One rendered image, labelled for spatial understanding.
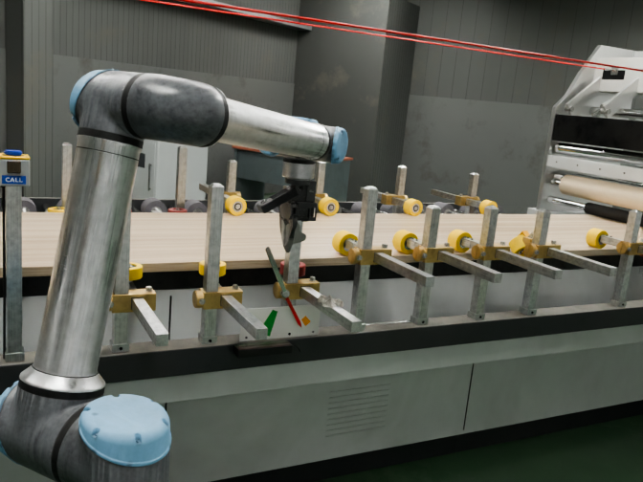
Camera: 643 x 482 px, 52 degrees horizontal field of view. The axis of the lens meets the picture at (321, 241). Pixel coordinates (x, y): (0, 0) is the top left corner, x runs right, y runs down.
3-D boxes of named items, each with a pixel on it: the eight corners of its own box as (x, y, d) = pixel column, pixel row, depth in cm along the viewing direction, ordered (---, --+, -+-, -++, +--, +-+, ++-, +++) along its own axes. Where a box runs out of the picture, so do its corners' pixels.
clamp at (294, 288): (319, 298, 203) (320, 282, 202) (278, 300, 197) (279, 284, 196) (310, 293, 208) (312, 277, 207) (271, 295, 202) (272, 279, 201)
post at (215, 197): (214, 347, 192) (224, 184, 182) (203, 349, 190) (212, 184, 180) (210, 343, 195) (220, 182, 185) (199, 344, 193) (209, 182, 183)
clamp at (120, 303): (156, 311, 180) (157, 294, 179) (104, 315, 174) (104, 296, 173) (150, 304, 185) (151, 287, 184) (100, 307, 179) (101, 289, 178)
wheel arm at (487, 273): (501, 283, 198) (503, 271, 197) (493, 283, 197) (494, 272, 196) (408, 244, 241) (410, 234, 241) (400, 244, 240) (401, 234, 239)
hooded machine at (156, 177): (166, 210, 758) (171, 86, 728) (207, 220, 727) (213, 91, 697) (115, 217, 695) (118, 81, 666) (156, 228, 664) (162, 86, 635)
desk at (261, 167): (261, 199, 908) (265, 144, 893) (347, 215, 839) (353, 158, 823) (228, 203, 849) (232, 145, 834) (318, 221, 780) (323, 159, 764)
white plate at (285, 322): (318, 335, 206) (321, 304, 204) (239, 341, 194) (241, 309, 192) (318, 334, 206) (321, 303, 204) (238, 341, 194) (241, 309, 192)
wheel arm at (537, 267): (562, 279, 210) (564, 268, 209) (553, 279, 208) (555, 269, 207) (462, 243, 253) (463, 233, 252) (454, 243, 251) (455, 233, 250)
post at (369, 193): (363, 333, 215) (378, 187, 205) (353, 334, 213) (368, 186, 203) (357, 329, 218) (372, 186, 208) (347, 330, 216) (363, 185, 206)
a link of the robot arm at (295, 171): (291, 164, 178) (277, 159, 186) (289, 181, 179) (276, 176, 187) (321, 164, 182) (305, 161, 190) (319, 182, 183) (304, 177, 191)
